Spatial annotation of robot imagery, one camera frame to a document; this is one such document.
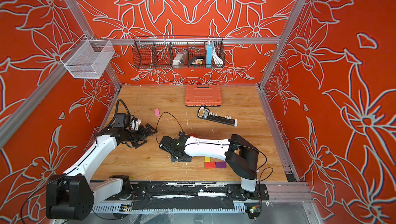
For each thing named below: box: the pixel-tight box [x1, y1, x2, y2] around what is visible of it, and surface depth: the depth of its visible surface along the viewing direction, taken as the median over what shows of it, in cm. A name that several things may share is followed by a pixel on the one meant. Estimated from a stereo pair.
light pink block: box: [154, 107, 161, 118], surface depth 105 cm
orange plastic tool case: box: [184, 83, 222, 107], surface depth 109 cm
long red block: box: [204, 162, 217, 169], surface depth 83 cm
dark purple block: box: [215, 161, 227, 169], surface depth 83 cm
